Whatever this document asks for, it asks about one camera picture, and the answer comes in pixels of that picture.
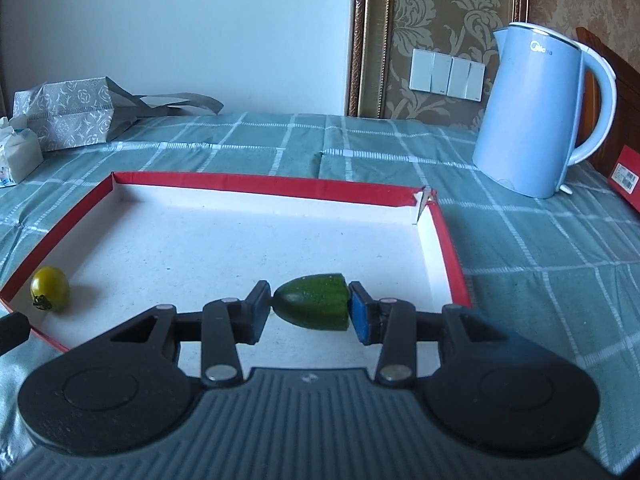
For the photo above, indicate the yellow-green tomato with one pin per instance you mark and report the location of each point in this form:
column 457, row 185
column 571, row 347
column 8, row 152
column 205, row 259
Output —
column 50, row 287

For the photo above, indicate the light blue electric kettle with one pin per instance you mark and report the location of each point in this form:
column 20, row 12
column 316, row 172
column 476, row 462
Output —
column 530, row 110

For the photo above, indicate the red shallow cardboard box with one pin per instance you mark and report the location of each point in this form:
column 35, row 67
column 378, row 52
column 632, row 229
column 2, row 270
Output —
column 250, row 240

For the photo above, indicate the white tissue pack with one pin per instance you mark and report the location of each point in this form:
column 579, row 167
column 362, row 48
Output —
column 17, row 152

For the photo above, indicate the ornate wall panel frame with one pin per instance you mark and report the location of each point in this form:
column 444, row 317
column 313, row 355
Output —
column 367, row 35

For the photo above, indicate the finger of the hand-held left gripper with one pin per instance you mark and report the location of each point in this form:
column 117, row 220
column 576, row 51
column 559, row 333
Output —
column 12, row 332

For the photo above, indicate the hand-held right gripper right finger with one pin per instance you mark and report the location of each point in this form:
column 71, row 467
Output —
column 361, row 317

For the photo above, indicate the white wall switch panel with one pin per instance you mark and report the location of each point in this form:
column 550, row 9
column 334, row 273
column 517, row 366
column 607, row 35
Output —
column 447, row 72

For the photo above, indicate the red box with label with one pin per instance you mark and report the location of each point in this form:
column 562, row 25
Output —
column 627, row 177

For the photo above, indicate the grey patterned gift bag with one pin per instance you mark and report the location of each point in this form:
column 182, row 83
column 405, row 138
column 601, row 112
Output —
column 70, row 110

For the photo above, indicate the wooden chair back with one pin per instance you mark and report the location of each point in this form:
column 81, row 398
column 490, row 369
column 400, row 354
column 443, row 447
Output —
column 622, row 115

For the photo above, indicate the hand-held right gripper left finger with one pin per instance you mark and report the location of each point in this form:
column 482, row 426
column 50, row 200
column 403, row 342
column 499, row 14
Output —
column 256, row 321

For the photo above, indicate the green cucumber piece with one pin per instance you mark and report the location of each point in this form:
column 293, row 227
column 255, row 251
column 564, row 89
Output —
column 310, row 301

